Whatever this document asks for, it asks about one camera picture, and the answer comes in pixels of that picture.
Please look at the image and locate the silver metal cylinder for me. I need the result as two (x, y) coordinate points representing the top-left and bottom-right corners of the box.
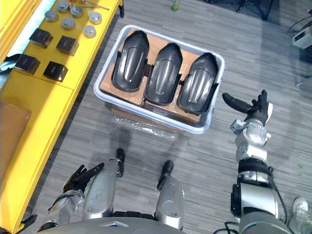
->
(83, 24), (97, 39)
(44, 9), (59, 22)
(61, 17), (76, 31)
(57, 1), (71, 13)
(89, 12), (103, 25)
(70, 6), (84, 19)

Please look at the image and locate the black tripod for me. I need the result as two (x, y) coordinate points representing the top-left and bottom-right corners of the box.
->
(209, 0), (277, 21)

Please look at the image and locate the white plastic bin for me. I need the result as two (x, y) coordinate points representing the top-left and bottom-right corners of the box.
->
(94, 24), (225, 135)

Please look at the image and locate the dark right robot foot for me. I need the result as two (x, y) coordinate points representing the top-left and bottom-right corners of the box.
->
(162, 160), (175, 174)

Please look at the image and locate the silver left robot leg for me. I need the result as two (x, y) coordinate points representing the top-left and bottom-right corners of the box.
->
(82, 157), (125, 220)

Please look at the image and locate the silver robot leg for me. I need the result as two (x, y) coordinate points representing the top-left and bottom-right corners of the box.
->
(155, 172), (186, 230)
(82, 157), (125, 220)

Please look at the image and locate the grey robot torso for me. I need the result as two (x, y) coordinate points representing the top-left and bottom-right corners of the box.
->
(55, 211), (182, 234)

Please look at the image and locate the small black box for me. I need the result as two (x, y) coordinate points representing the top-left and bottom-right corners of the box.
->
(14, 53), (41, 75)
(29, 28), (54, 49)
(56, 35), (79, 57)
(42, 60), (69, 83)

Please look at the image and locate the brown cardboard bin liner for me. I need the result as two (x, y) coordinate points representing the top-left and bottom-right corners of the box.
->
(100, 28), (203, 124)

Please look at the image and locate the white device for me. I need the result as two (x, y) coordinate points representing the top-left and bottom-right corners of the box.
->
(292, 26), (312, 50)

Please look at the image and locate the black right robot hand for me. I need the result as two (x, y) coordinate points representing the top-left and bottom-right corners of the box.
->
(222, 89), (274, 125)

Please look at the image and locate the thin metal rod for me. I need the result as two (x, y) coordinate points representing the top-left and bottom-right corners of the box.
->
(85, 1), (110, 11)

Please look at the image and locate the person's foot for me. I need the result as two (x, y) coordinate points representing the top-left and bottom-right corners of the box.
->
(288, 197), (312, 234)

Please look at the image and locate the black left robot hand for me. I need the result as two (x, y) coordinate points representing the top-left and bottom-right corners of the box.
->
(62, 162), (105, 195)

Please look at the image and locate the silver right robot leg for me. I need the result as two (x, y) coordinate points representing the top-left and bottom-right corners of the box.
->
(155, 172), (186, 230)

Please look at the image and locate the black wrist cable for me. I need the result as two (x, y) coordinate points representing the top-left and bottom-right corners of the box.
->
(267, 167), (294, 225)

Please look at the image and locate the brown cardboard board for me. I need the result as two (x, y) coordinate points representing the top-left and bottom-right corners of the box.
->
(0, 101), (32, 177)

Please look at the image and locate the black plastic housing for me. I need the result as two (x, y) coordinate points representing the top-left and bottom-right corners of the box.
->
(111, 30), (150, 93)
(177, 52), (219, 115)
(143, 42), (183, 106)

